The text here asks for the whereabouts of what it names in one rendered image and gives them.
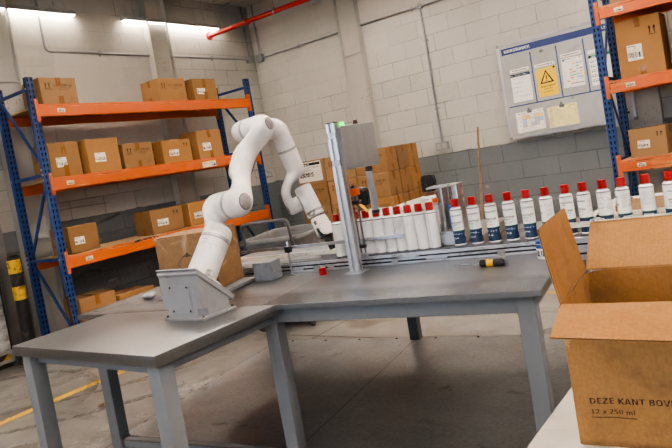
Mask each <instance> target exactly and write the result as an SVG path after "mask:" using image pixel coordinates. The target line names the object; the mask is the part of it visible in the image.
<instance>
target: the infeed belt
mask: <svg viewBox="0 0 672 448"><path fill-rule="evenodd" d="M532 241H535V240H526V238H521V239H520V240H519V241H515V242H508V241H507V240H502V242H500V243H495V244H490V242H484V244H481V245H472V243H467V245H466V246H462V247H455V245H446V246H442V247H441V248H438V249H427V250H416V251H405V252H394V253H384V254H373V255H369V256H378V255H389V254H400V253H411V252H422V251H433V250H444V249H455V248H466V247H477V246H488V245H499V244H510V243H521V242H532ZM345 258H348V257H347V256H346V257H342V258H337V256H329V257H318V258H308V259H297V260H291V261H292V263H301V262H312V261H323V260H334V259H345Z"/></svg>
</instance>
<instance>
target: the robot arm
mask: <svg viewBox="0 0 672 448"><path fill-rule="evenodd" d="M231 134H232V137H233V138H234V139H235V140H236V141H238V142H240V144H239V145H238V146H237V147H236V149H235V150H234V152H233V155H232V158H231V161H230V164H229V171H228V173H229V177H230V179H231V180H232V185H231V188H230V189H229V190H228V191H223V192H219V193H216V194H213V195H211V196H209V197H208V198H207V199H206V201H205V202H204V204H203V208H202V213H203V217H204V223H205V226H204V229H203V232H202V234H201V237H200V239H199V242H198V244H197V247H196V249H195V252H194V254H193V257H192V259H191V262H190V264H189V267H188V268H196V269H198V270H199V271H201V272H202V273H204V274H205V275H207V276H208V277H210V278H211V279H213V280H214V281H216V280H217V277H218V274H219V272H220V269H221V266H222V264H223V261H224V258H225V255H226V253H227V250H228V247H229V245H230V242H231V238H232V232H231V230H230V229H229V228H228V227H227V226H226V225H225V224H226V222H227V221H228V220H229V219H234V218H239V217H243V216H245V215H246V214H248V213H249V212H250V210H251V208H252V205H253V195H252V189H251V172H252V169H253V165H254V162H255V159H256V157H257V155H258V154H259V152H260V151H261V150H262V149H263V147H264V146H265V145H266V144H267V143H268V141H269V140H272V141H273V143H274V145H275V147H276V150H277V152H278V154H279V156H280V159H281V161H282V163H283V165H284V168H285V170H286V177H285V180H284V182H283V185H282V189H281V195H282V199H283V202H284V204H285V207H286V209H287V211H288V212H289V214H291V215H295V214H297V213H300V212H302V211H305V213H306V215H307V217H308V219H310V218H311V219H310V220H311V223H312V225H313V228H314V230H315V232H316V234H317V236H318V237H319V238H321V239H322V240H325V242H331V241H334V240H333V237H332V236H333V231H332V225H331V222H330V221H329V219H328V217H327V216H326V215H325V214H324V210H323V208H322V206H321V204H320V202H319V200H318V198H317V196H316V194H315V192H314V190H313V188H312V186H311V184H310V183H306V184H304V185H301V186H300V187H298V188H297V189H296V190H295V193H296V195H297V196H296V197H294V198H292V196H291V188H292V186H293V184H294V182H295V181H296V180H297V179H298V178H300V177H301V176H302V175H303V174H304V173H305V167H304V165H303V162H302V160H301V157H300V155H299V153H298V150H297V148H296V145H295V143H294V141H293V138H292V136H291V134H290V131H289V129H288V127H287V125H286V124H285V123H284V122H283V121H281V120H279V119H276V118H270V117H268V116H266V115H257V116H253V117H250V118H247V119H244V120H241V121H239V122H237V123H235V124H234V125H233V127H232V130H231ZM216 282H217V283H218V284H220V283H219V282H218V281H216ZM220 285H221V284H220ZM221 286H222V285H221Z"/></svg>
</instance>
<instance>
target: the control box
mask: <svg viewBox="0 0 672 448"><path fill-rule="evenodd" d="M335 130H336V136H337V141H338V147H339V153H340V158H341V159H340V160H341V166H342V170H349V169H354V168H360V167H365V166H371V165H376V164H380V161H379V155H378V149H377V143H376V137H375V131H374V126H373V122H365V123H358V124H352V125H345V126H339V127H336V128H335Z"/></svg>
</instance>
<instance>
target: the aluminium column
mask: <svg viewBox="0 0 672 448"><path fill-rule="evenodd" d="M336 127H339V126H338V122H330V123H325V129H326V134H329V133H335V132H336V130H335V128H336ZM327 141H328V147H329V152H330V158H331V161H335V160H340V159H341V158H340V153H339V147H338V141H337V138H334V139H329V140H327ZM332 170H333V175H334V181H335V187H336V193H337V199H338V204H339V210H340V216H341V222H342V227H343V233H344V239H345V245H346V250H347V256H348V262H349V268H350V271H351V272H350V273H356V272H361V271H362V270H363V265H362V259H361V253H360V248H359V242H358V236H357V230H356V224H355V219H354V213H353V207H352V201H351V195H350V190H349V184H348V178H347V172H346V170H342V166H341V165H339V166H334V167H332Z"/></svg>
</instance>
